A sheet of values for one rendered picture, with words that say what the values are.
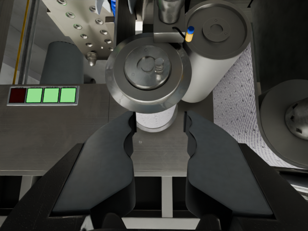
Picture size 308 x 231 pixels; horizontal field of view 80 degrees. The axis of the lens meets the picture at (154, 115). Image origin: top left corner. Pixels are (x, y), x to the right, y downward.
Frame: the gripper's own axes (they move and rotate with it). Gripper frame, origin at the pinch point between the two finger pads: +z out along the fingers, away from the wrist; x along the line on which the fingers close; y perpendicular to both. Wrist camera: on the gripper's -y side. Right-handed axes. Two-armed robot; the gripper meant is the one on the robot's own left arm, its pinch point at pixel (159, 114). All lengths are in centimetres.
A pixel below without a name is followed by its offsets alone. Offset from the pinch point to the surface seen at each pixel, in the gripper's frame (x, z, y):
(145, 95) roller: -2.3, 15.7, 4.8
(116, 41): -7.8, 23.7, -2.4
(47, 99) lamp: -39, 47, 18
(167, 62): 1.2, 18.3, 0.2
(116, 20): -7.9, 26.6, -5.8
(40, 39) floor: -146, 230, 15
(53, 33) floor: -124, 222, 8
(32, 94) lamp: -45, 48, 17
